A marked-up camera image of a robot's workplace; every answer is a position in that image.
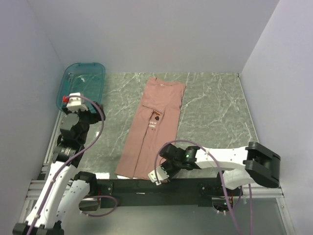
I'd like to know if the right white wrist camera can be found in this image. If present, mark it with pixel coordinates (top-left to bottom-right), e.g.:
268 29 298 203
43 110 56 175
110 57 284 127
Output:
148 166 169 186

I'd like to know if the pink printed t shirt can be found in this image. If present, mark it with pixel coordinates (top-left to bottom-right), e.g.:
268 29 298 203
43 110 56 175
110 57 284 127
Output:
115 77 185 180

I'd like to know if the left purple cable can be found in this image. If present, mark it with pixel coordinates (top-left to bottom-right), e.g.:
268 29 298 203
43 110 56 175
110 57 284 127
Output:
25 95 118 235

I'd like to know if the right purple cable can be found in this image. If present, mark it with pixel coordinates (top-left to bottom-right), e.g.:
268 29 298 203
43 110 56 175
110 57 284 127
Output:
155 139 253 235

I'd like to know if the purple cable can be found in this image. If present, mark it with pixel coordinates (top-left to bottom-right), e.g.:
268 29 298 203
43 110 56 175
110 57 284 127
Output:
155 139 253 235
25 95 118 235

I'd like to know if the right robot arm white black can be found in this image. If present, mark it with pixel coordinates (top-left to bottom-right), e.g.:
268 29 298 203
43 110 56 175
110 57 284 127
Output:
148 141 281 195

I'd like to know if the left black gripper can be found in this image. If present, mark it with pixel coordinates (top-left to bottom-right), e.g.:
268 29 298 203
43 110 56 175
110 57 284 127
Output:
63 100 106 143

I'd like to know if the teal plastic bin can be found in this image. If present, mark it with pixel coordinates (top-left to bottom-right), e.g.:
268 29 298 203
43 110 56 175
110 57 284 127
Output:
56 63 106 110

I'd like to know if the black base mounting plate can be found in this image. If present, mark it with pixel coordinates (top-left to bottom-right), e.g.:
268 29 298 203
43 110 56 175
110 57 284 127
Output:
78 178 245 212

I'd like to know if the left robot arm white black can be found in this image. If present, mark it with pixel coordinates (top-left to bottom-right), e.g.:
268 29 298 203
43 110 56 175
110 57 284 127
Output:
12 101 106 235

